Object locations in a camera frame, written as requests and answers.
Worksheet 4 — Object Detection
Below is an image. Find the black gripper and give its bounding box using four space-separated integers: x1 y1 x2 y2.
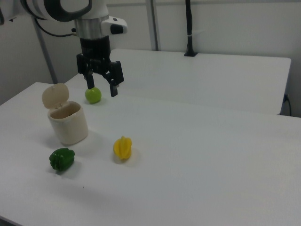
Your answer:
76 35 125 97

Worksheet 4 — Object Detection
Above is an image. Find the dark green toy bell pepper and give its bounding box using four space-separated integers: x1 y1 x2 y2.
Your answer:
49 147 76 172

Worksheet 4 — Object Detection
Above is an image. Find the yellow toy starfruit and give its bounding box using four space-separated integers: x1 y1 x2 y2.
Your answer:
113 135 133 161

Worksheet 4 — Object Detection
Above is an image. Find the cream plastic garbage bin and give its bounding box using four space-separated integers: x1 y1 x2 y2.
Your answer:
47 100 89 145

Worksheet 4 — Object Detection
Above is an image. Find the grey wall partition post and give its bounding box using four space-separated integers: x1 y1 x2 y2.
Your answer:
145 0 162 51

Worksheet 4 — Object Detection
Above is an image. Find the cream hinged bin lid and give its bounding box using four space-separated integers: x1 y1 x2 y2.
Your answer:
41 82 70 109

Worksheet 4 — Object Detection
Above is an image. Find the black cable beside table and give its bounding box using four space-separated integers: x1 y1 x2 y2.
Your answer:
283 93 293 116

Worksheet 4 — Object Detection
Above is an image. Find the slanted grey metal post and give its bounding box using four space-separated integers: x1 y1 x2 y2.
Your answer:
34 18 58 84

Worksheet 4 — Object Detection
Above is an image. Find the black pole with cable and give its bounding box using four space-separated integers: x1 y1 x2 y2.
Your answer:
184 0 195 54

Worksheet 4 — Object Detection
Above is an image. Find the light green toy apple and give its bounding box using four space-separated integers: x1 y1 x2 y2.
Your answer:
85 87 103 105

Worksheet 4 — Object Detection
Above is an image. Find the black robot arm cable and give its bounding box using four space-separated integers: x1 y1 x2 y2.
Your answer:
34 16 79 38

